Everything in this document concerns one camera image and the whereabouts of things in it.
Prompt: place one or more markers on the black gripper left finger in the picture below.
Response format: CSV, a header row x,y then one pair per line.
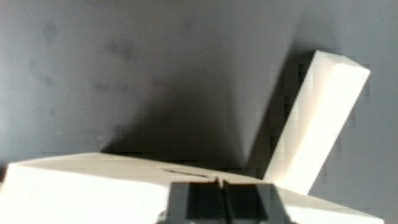
x,y
193,204

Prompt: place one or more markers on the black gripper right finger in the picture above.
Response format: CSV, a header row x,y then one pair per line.
x,y
254,205

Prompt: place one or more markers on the small white cabinet top block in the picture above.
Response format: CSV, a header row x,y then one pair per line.
x,y
99,189

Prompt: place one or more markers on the white U-shaped fence frame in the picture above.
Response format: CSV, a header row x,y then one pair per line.
x,y
327,96

